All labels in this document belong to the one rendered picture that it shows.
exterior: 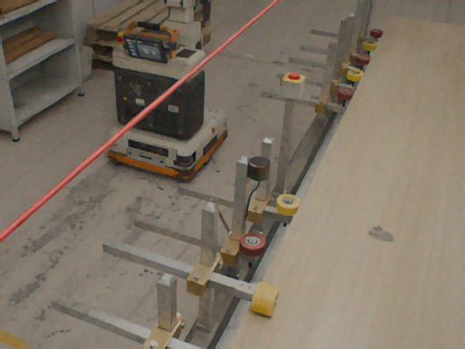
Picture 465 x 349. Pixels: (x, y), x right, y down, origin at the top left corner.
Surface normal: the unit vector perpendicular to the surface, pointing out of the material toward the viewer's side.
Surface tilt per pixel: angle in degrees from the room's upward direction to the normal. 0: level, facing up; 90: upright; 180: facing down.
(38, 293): 0
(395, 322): 0
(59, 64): 90
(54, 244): 0
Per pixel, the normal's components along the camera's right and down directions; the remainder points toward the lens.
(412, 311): 0.00, -0.81
